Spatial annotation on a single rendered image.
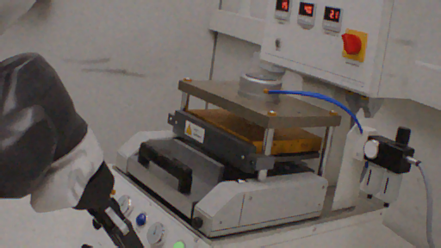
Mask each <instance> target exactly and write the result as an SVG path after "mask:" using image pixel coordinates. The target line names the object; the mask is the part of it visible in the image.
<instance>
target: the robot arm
mask: <svg viewBox="0 0 441 248"><path fill-rule="evenodd" d="M35 2H36V0H0V37H1V36H2V34H3V32H5V31H6V30H7V29H8V28H9V26H10V25H11V24H13V23H14V22H16V20H18V19H19V18H20V17H22V16H24V15H25V14H27V12H28V11H29V10H30V8H31V7H32V6H33V4H34V3H35ZM114 186H115V177H114V175H113V174H112V172H111V170H110V169H109V167H108V166H107V165H106V163H105V161H104V160H103V148H102V147H101V144H100V142H99V141H98V139H97V138H96V136H95V135H94V133H93V132H92V131H91V130H90V128H89V126H88V125H87V122H86V121H85V120H84V119H83V118H82V117H81V116H80V115H79V114H78V112H77V111H76V109H75V107H74V104H73V100H72V99H71V96H70V94H69V92H68V91H67V90H66V89H65V86H64V84H63V82H62V81H61V80H60V79H59V75H58V73H57V72H56V71H55V70H54V69H53V67H52V66H51V65H50V63H48V62H47V61H46V60H45V58H44V57H42V56H41V55H40V54H39V53H36V52H34V53H32V52H31V53H19V54H17V55H14V56H12V57H10V58H8V59H6V60H4V61H2V62H0V199H21V198H23V197H25V196H26V195H31V198H30V205H31V207H32V209H33V210H34V211H35V212H36V213H37V214H41V213H47V212H52V211H55V210H62V209H65V208H73V209H76V210H84V209H85V210H86V211H87V212H88V213H89V214H90V215H91V216H93V217H94V219H95V220H96V222H97V223H98V224H99V225H100V226H101V227H102V228H103V229H104V231H105V232H106V233H107V234H108V236H109V237H110V238H111V240H112V241H113V242H114V244H115V246H118V247H119V248H145V247H144V246H143V244H142V242H141V241H140V239H139V237H138V236H137V234H136V232H135V230H134V228H133V225H132V221H131V220H129V219H126V217H125V216H124V214H123V213H122V211H121V210H120V205H119V203H118V202H117V201H116V199H115V198H114V197H112V198H111V197H110V193H111V191H112V190H113V188H114Z"/></svg>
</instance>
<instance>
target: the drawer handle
mask: <svg viewBox="0 0 441 248"><path fill-rule="evenodd" d="M149 161H151V162H152V163H154V164H155V165H157V166H158V167H159V168H161V169H162V170H164V171H166V172H167V173H169V174H170V175H171V176H173V177H175V178H176V179H177V180H178V183H177V190H178V191H179V192H188V191H190V188H191V182H192V176H191V175H192V170H191V168H190V167H189V166H187V165H186V164H184V163H182V162H180V161H179V160H177V159H176V158H173V157H172V156H171V155H170V154H168V153H166V152H164V151H163V150H161V149H159V148H158V147H156V146H155V145H153V144H152V143H150V142H148V141H142V142H141V143H140V148H139V152H138V160H137V162H138V163H140V164H148V163H149Z"/></svg>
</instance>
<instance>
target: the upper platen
mask: <svg viewBox="0 0 441 248"><path fill-rule="evenodd" d="M186 113H188V114H190V115H193V116H195V117H197V118H200V119H202V120H204V121H206V122H208V123H210V124H212V125H214V126H216V127H218V128H220V129H222V130H225V131H227V132H229V133H231V134H233V135H235V136H237V137H239V138H240V139H242V140H244V141H246V142H248V143H250V144H252V145H255V146H256V147H257V149H256V153H261V150H262V145H263V140H264V130H265V127H263V126H260V125H258V124H257V123H255V122H252V121H249V120H247V119H245V118H243V117H240V116H238V115H235V114H233V113H231V112H229V111H226V110H225V109H223V108H222V109H186ZM321 142H322V138H321V137H320V136H317V135H315V134H312V133H310V132H308V131H305V130H303V129H300V128H299V127H298V128H275V130H274V135H273V145H272V149H271V155H273V156H275V160H274V163H275V162H285V161H295V160H303V159H312V158H320V153H319V151H320V147H321Z"/></svg>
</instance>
